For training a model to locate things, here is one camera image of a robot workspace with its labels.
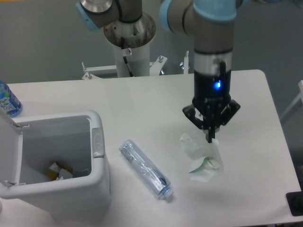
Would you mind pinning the white pedestal base frame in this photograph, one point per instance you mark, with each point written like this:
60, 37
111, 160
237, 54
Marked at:
158, 67

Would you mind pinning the blue labelled water bottle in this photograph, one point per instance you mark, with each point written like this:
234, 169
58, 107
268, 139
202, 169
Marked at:
9, 103

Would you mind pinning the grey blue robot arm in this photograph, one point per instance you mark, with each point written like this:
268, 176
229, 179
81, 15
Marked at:
209, 22

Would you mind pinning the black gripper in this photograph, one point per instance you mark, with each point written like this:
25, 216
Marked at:
211, 89

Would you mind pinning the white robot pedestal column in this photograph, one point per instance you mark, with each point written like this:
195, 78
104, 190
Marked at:
131, 43

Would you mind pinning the white plastic trash can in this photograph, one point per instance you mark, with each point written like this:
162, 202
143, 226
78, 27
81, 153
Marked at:
30, 145

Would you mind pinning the white frame at right edge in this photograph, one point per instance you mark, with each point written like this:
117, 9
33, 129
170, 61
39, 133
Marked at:
294, 106

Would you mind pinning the yellow white trash pieces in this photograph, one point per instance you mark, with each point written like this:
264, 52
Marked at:
59, 171

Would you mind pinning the black clamp at table edge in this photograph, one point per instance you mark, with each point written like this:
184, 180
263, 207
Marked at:
295, 203

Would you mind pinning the crushed clear plastic bottle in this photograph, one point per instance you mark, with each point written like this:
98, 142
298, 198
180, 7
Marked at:
148, 171

